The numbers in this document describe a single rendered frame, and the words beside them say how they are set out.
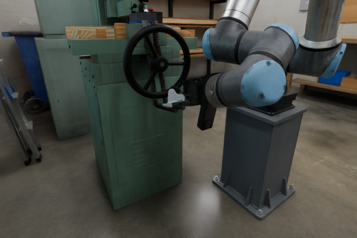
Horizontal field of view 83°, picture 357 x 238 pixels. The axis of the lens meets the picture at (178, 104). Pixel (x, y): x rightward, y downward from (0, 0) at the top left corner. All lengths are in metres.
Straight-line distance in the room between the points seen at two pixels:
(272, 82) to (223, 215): 0.94
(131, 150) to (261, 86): 0.82
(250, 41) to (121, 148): 0.80
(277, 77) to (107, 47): 0.69
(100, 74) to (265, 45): 0.67
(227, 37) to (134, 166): 0.85
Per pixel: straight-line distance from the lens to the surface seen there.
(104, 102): 0.97
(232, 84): 0.45
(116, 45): 0.94
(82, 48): 0.92
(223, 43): 0.56
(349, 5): 3.86
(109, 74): 0.94
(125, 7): 1.08
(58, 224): 1.35
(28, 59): 2.81
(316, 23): 0.97
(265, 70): 0.43
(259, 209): 1.27
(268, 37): 0.52
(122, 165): 1.14
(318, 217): 1.44
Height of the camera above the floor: 0.93
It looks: 20 degrees down
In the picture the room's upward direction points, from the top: straight up
